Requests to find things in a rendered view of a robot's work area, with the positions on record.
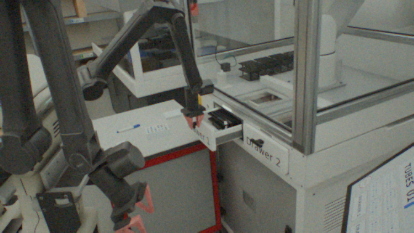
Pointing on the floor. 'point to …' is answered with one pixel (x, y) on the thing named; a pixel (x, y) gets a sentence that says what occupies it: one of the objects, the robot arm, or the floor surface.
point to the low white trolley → (168, 171)
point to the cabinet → (279, 195)
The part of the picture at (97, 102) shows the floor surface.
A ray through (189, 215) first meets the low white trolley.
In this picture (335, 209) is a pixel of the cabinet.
